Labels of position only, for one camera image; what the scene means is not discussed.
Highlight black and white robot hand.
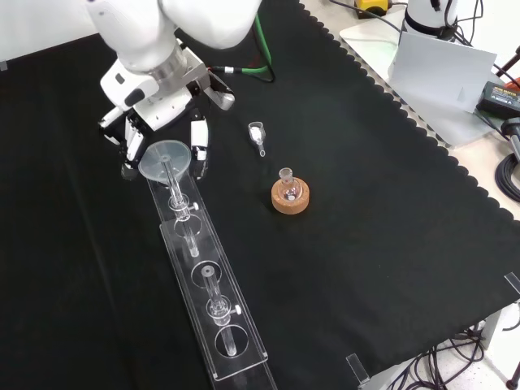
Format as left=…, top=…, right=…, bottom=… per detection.
left=98, top=60, right=210, bottom=180

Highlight clear plastic funnel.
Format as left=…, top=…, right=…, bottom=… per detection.
left=138, top=140, right=192, bottom=184

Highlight glass weighing funnel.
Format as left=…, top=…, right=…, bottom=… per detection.
left=247, top=120, right=268, bottom=158

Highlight clear acrylic funnel stand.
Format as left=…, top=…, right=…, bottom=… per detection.
left=144, top=162, right=280, bottom=390

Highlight round-bottom glass flask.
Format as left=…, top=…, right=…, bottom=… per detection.
left=278, top=166, right=303, bottom=202

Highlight yellow stop button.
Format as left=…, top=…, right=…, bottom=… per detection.
left=352, top=0, right=393, bottom=20

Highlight black bench cloth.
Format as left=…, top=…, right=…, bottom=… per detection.
left=0, top=0, right=520, bottom=390

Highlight white paper card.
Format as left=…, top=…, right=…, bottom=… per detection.
left=388, top=31, right=498, bottom=115

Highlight pale base board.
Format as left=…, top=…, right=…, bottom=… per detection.
left=339, top=18, right=499, bottom=149

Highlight black power adapter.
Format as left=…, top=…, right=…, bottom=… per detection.
left=475, top=80, right=520, bottom=120

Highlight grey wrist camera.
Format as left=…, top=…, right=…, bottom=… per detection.
left=201, top=71, right=236, bottom=111

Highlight black cable with silver plug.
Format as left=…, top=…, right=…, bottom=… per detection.
left=206, top=64, right=245, bottom=76

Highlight green cable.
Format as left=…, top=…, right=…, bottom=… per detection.
left=239, top=11, right=276, bottom=84

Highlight cork ring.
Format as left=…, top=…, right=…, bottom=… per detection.
left=271, top=176, right=312, bottom=215

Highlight coiled black cable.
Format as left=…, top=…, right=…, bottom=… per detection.
left=494, top=153, right=520, bottom=201

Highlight black handle tool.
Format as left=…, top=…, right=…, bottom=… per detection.
left=500, top=117, right=520, bottom=162

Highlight black floor cables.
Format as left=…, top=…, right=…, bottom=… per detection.
left=400, top=323, right=491, bottom=390

